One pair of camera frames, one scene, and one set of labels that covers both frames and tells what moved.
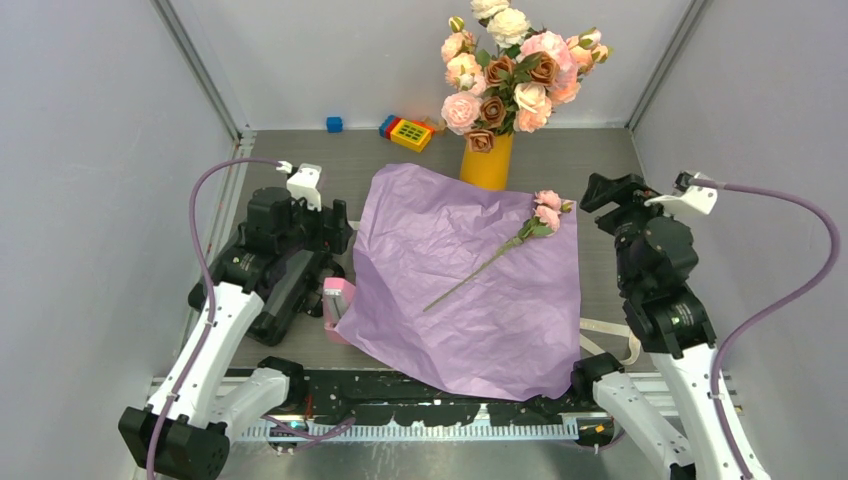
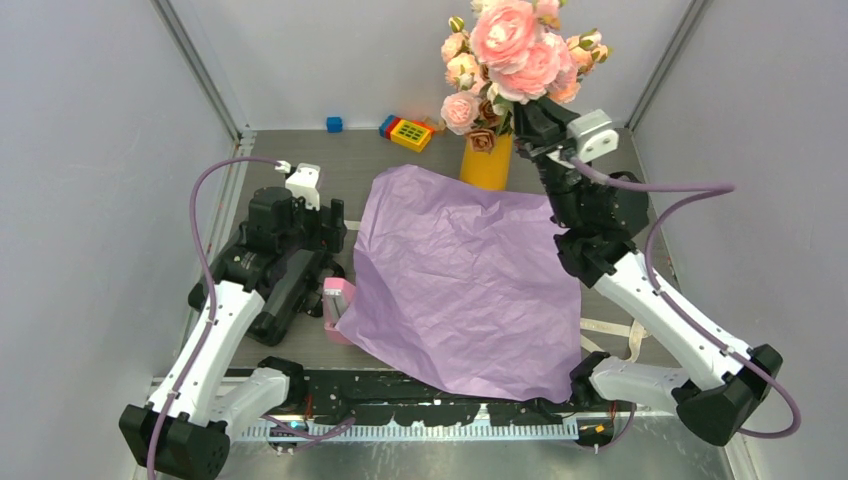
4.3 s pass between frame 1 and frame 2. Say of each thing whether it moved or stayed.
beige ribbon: stayed
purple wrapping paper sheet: stayed
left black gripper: stayed
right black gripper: moved
